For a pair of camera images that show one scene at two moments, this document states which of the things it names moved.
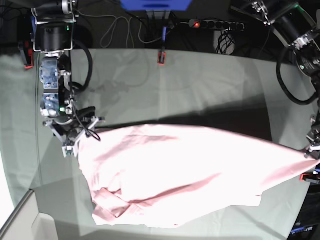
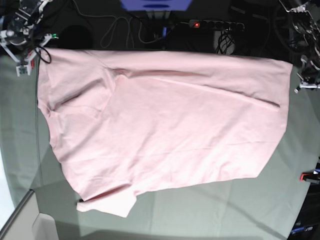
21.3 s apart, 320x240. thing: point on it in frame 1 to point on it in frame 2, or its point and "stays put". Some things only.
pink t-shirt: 153,176 to 127,122
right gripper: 313,137 to 309,74
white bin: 26,223 stays put
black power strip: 197,23 stays put
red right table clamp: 312,177 stays put
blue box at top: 156,5 stays put
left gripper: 71,133 to 23,50
